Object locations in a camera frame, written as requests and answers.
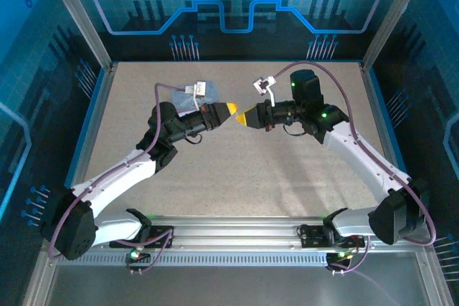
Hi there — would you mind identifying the aluminium frame post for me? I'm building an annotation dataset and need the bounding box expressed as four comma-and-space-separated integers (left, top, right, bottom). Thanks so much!
39, 0, 118, 70
360, 0, 433, 70

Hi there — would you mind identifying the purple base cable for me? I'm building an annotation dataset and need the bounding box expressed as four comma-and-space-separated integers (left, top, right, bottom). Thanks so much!
125, 229, 176, 274
328, 236, 372, 274

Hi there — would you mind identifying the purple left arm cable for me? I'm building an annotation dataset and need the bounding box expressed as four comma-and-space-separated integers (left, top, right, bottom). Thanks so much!
46, 82, 197, 260

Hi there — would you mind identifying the black LED connector box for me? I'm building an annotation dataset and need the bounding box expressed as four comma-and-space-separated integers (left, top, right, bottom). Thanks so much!
326, 250, 354, 264
125, 248, 151, 264

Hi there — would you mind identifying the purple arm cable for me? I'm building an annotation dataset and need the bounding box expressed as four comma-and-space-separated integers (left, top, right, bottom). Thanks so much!
272, 60, 437, 247
46, 82, 197, 260

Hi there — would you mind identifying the clear plastic bag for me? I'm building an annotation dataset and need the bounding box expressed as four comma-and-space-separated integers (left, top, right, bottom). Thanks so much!
171, 82, 222, 113

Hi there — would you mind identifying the aluminium table side rail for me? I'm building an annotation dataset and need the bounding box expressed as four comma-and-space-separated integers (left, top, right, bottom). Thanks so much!
359, 62, 410, 178
64, 62, 118, 192

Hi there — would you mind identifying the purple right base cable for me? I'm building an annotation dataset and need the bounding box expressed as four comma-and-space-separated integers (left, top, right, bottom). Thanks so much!
328, 236, 372, 274

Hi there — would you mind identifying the slotted grey cable duct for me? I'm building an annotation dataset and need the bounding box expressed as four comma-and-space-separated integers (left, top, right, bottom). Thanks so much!
57, 252, 336, 267

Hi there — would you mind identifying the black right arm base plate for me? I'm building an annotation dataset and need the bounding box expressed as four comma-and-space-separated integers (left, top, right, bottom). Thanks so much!
299, 225, 366, 249

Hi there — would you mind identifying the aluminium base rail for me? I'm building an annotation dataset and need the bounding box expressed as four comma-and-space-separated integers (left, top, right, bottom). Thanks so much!
107, 214, 377, 252

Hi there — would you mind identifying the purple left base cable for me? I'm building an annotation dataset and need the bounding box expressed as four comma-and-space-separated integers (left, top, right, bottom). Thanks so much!
125, 229, 176, 274

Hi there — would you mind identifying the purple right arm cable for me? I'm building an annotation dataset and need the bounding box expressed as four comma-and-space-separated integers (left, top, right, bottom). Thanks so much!
272, 60, 437, 247

